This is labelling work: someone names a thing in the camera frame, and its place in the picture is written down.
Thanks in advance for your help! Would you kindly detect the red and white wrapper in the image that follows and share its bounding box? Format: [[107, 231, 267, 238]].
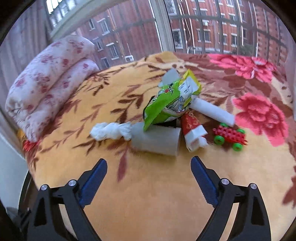
[[181, 110, 208, 152]]

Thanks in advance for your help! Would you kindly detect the white tissue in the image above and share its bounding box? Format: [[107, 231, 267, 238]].
[[90, 122, 132, 141]]

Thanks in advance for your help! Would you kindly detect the white foam roll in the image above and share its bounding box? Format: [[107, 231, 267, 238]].
[[190, 97, 235, 127]]

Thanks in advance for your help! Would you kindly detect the grey cardboard tube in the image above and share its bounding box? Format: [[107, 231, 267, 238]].
[[131, 122, 181, 156]]

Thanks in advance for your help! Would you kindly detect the green snack bag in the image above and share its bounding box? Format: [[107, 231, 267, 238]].
[[143, 70, 202, 131]]

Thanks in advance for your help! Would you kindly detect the red toy block car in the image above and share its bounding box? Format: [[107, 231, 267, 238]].
[[212, 123, 248, 152]]

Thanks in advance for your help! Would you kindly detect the yellow floral bed blanket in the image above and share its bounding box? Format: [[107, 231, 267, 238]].
[[23, 52, 295, 240]]

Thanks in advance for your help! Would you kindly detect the folded white floral quilt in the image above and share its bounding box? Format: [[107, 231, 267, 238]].
[[5, 35, 99, 142]]

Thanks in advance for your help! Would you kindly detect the right sheer curtain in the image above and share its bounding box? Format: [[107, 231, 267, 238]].
[[285, 50, 296, 121]]

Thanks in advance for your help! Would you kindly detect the sheer curtain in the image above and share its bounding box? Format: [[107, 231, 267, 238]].
[[285, 50, 296, 121], [1, 1, 49, 109]]

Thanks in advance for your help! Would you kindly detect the left sheer curtain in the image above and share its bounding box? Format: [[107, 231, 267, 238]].
[[1, 1, 49, 109]]

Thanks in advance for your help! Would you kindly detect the window frame with bars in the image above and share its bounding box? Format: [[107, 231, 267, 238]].
[[45, 0, 288, 70]]

